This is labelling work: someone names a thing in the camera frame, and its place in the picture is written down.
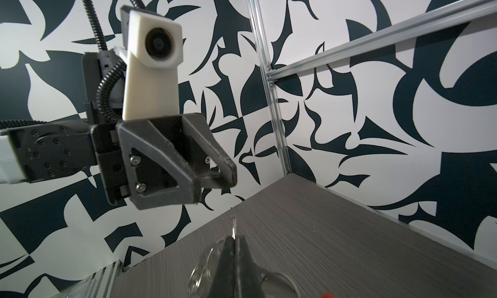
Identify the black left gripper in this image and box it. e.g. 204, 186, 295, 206
91, 113, 238, 210

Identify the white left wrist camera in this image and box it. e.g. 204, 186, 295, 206
116, 6, 183, 121

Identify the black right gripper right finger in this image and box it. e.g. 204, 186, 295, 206
236, 236, 265, 298

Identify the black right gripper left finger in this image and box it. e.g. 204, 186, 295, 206
208, 237, 236, 298

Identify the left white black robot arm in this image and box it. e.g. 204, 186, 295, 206
1, 51, 238, 210

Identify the black corrugated cable conduit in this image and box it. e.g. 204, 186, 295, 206
0, 0, 146, 130

